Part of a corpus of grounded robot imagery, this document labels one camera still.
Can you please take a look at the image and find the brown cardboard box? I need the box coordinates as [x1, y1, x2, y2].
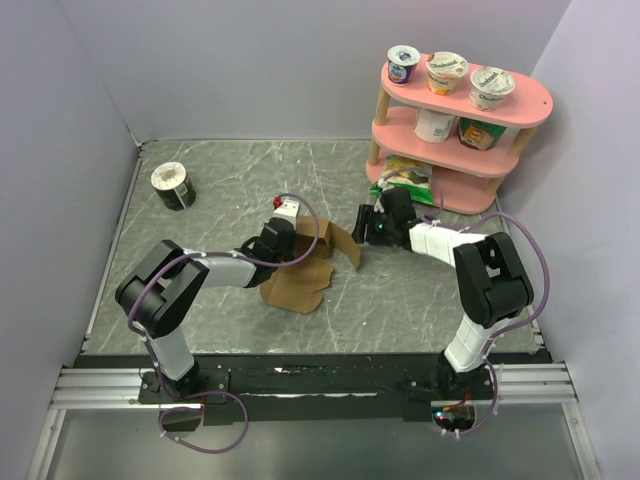
[260, 219, 361, 314]

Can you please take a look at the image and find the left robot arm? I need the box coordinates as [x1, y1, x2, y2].
[115, 217, 296, 402]

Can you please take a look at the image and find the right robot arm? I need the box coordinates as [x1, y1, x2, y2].
[352, 187, 534, 399]

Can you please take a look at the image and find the green snack bag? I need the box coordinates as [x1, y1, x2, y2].
[369, 154, 434, 205]

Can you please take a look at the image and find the white cup middle shelf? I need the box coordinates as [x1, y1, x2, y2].
[414, 108, 457, 144]

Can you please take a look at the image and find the pink three-tier shelf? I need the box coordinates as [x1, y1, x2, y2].
[366, 55, 553, 214]

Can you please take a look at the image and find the black white yogurt cup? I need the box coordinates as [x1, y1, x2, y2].
[150, 161, 197, 211]

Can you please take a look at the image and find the green package middle shelf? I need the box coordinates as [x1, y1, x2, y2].
[457, 117, 506, 151]

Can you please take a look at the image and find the blue white yogurt cup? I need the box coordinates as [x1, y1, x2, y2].
[387, 45, 421, 85]

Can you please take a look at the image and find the orange Chobani yogurt cup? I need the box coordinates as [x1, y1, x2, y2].
[426, 51, 469, 95]

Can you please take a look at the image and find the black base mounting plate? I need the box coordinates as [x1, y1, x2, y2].
[137, 352, 551, 431]

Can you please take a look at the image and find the white Chobani yogurt cup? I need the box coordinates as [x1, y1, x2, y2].
[469, 66, 516, 111]

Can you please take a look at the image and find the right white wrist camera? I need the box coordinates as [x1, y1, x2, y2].
[374, 179, 394, 213]

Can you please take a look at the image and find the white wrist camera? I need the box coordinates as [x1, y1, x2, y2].
[273, 197, 300, 223]
[374, 179, 394, 213]

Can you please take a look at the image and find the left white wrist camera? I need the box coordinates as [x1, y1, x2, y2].
[273, 197, 300, 223]

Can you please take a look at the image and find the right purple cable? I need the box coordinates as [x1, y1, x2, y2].
[379, 169, 551, 437]

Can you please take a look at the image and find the purple cable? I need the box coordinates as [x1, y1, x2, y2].
[379, 169, 551, 437]
[127, 192, 322, 455]

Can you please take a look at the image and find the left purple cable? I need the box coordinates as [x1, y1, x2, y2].
[127, 192, 322, 455]

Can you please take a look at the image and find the aluminium frame rail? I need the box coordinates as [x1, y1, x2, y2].
[29, 354, 583, 479]

